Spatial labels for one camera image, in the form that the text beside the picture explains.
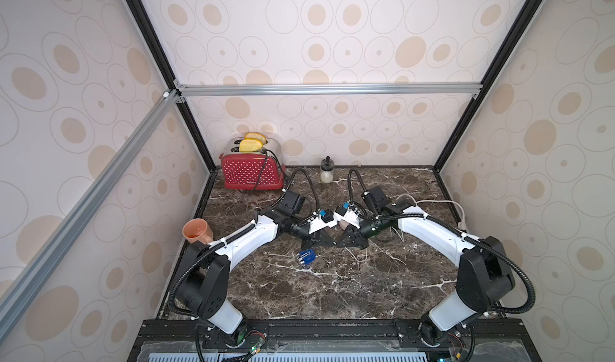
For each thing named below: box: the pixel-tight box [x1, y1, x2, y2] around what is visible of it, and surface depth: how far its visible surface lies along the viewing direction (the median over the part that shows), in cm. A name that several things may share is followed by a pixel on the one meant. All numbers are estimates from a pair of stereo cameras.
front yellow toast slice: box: [238, 138, 263, 153], surface depth 105 cm
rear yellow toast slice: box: [245, 131, 267, 146], surface depth 108 cm
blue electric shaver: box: [296, 249, 317, 265], surface depth 89 cm
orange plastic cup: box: [182, 217, 214, 245], surface depth 90 cm
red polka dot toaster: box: [219, 137, 286, 191], surface depth 105 cm
